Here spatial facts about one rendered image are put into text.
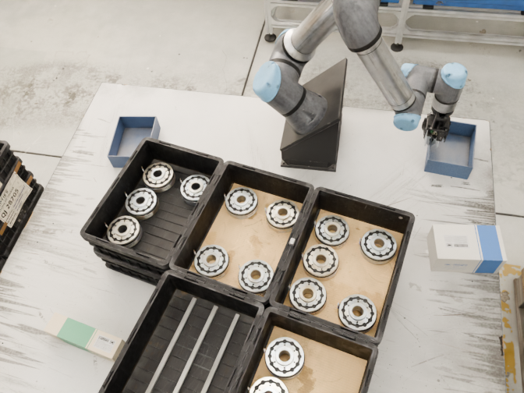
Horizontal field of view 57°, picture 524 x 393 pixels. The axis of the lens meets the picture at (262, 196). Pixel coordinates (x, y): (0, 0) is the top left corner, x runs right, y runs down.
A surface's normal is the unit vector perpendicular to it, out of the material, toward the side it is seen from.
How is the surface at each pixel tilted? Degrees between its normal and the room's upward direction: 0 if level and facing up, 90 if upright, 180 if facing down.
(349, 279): 0
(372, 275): 0
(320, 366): 0
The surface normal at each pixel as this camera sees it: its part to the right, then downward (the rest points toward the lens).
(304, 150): -0.17, 0.83
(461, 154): -0.07, -0.55
